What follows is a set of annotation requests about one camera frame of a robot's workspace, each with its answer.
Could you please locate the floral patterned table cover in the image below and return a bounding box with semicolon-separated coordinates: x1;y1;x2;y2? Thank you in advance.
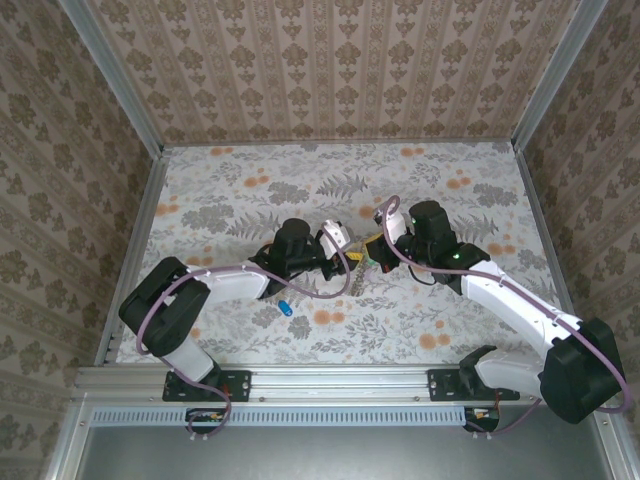
107;142;581;365

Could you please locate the grey metal sheet panel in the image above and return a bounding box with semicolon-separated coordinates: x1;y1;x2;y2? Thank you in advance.
74;422;614;480

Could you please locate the thin aluminium rail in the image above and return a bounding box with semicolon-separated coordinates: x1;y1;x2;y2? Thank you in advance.
162;139;519;149

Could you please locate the aluminium side rail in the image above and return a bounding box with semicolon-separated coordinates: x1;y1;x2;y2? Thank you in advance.
94;147;171;365
514;144;594;364

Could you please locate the wide aluminium frame rail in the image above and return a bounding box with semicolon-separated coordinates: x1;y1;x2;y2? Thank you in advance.
73;363;617;404

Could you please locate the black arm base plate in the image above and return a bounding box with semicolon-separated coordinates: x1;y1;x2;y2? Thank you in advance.
427;368;519;403
162;368;253;403

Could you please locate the grey slotted cable duct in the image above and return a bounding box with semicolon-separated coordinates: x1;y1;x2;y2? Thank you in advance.
91;404;470;428

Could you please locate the aluminium corner post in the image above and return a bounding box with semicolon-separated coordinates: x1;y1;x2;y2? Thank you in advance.
58;0;166;154
512;0;611;151

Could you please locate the black connector box with wires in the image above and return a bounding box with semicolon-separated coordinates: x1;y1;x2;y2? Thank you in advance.
184;407;227;435
462;405;502;434

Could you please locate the aluminium lower frame rail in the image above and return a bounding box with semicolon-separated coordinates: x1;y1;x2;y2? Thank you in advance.
44;399;94;480
597;399;640;480

